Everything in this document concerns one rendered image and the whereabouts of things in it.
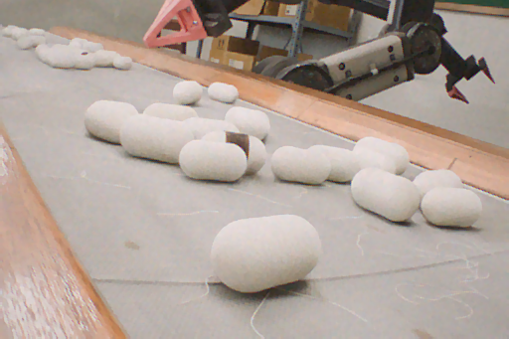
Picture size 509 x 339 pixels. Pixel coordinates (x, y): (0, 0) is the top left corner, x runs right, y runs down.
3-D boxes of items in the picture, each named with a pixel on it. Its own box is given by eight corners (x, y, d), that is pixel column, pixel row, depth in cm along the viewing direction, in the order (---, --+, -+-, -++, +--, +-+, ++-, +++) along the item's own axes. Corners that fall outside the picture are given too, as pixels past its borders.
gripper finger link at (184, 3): (140, 23, 63) (199, -15, 66) (121, 20, 69) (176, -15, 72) (164, 68, 67) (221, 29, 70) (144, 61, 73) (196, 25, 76)
